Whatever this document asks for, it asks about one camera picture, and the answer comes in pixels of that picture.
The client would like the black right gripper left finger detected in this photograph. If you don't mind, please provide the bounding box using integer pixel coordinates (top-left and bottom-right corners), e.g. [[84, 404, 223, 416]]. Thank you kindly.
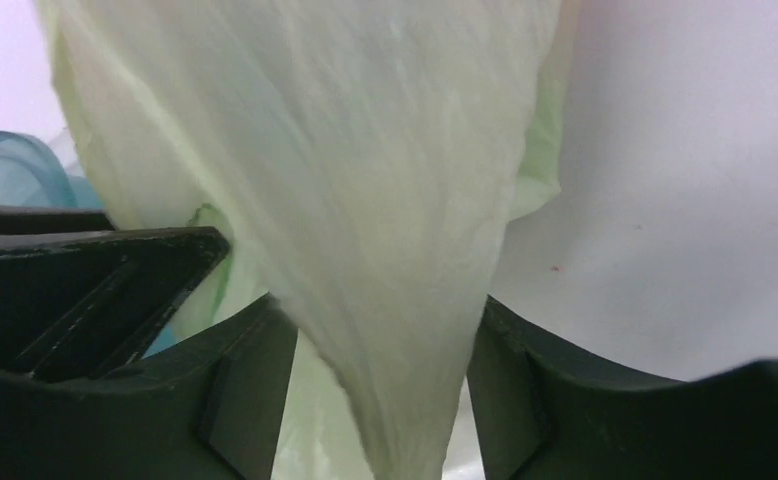
[[0, 298, 297, 479]]

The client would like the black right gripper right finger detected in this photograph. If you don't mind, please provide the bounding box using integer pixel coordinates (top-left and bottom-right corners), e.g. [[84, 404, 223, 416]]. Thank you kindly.
[[467, 299, 778, 479]]

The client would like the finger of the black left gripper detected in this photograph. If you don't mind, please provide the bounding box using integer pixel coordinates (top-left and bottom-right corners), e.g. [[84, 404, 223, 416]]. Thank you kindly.
[[0, 206, 229, 382]]

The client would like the teal plastic tub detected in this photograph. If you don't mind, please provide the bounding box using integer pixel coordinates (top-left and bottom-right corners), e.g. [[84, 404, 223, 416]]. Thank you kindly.
[[0, 130, 178, 359]]

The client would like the light green plastic bag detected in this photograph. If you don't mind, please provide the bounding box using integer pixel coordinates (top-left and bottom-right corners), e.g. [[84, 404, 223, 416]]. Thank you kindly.
[[35, 1, 579, 479]]

